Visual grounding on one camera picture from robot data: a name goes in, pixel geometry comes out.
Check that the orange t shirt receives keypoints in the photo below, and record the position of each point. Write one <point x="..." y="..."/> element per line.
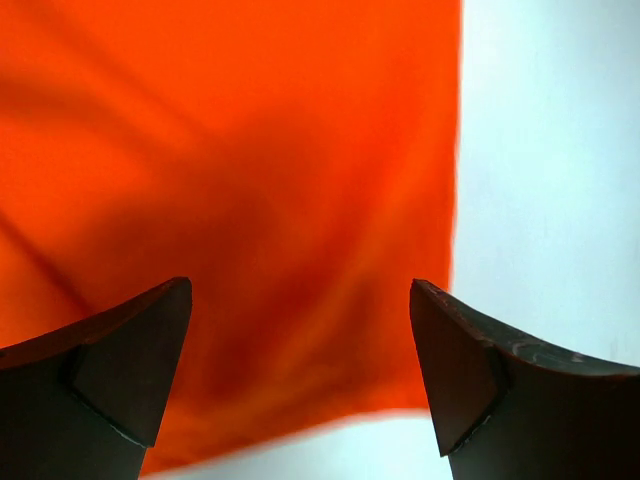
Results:
<point x="296" y="160"/>

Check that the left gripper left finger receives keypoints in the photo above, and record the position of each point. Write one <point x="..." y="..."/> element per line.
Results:
<point x="86" y="401"/>

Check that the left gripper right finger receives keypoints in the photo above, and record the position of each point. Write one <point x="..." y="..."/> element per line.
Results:
<point x="508" y="405"/>

